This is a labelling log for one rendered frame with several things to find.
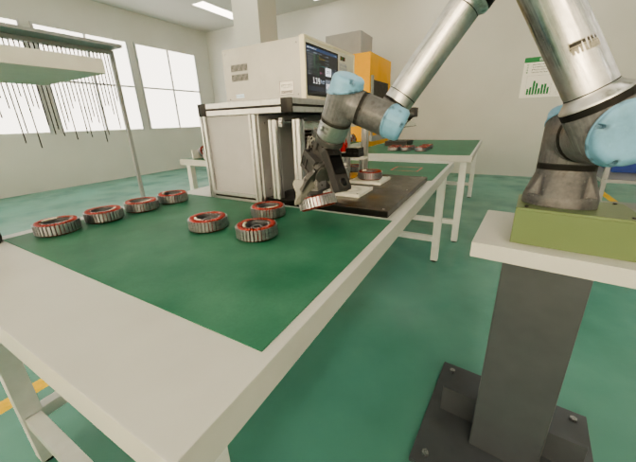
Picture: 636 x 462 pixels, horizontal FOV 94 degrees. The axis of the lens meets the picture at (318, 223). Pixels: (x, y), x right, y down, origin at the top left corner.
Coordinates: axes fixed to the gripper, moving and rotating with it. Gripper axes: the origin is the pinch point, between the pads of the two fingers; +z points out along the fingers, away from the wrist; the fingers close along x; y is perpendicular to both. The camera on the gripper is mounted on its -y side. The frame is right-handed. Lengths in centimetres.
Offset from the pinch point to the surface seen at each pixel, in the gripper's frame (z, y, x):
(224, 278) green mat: -2.8, -17.3, 34.1
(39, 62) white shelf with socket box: -21, 38, 55
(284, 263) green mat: -3.4, -18.8, 21.5
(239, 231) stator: 2.7, -1.6, 24.1
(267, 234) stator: 1.7, -5.6, 18.4
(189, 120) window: 352, 701, -156
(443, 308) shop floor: 77, -32, -92
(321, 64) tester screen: -22, 47, -27
